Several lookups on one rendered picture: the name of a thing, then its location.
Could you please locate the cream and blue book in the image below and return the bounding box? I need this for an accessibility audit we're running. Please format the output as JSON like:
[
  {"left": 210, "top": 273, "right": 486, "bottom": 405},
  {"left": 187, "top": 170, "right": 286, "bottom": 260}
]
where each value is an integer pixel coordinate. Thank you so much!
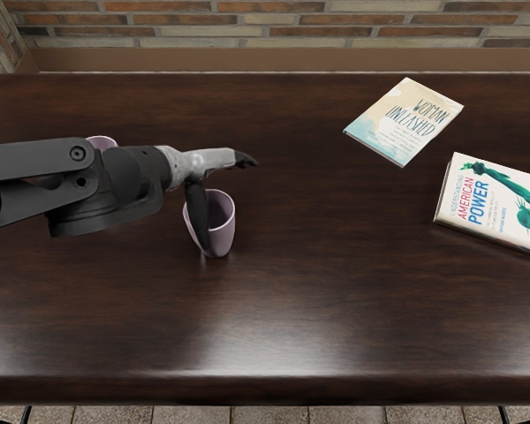
[{"left": 342, "top": 77, "right": 466, "bottom": 169}]

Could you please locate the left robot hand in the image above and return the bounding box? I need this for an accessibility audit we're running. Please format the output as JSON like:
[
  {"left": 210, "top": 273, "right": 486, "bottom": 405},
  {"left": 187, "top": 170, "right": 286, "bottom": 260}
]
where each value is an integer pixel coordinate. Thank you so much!
[{"left": 157, "top": 145, "right": 260, "bottom": 252}]

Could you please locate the white book with green statue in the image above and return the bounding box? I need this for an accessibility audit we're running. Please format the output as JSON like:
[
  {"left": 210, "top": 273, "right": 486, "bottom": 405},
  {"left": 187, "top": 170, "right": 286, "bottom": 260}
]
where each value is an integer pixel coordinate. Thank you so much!
[{"left": 432, "top": 151, "right": 530, "bottom": 261}]

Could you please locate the lilac cup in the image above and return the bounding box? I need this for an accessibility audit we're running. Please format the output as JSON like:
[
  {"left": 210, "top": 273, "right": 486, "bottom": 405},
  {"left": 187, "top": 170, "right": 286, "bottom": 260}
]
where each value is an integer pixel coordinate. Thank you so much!
[
  {"left": 85, "top": 135, "right": 118, "bottom": 152},
  {"left": 182, "top": 188, "right": 237, "bottom": 260}
]

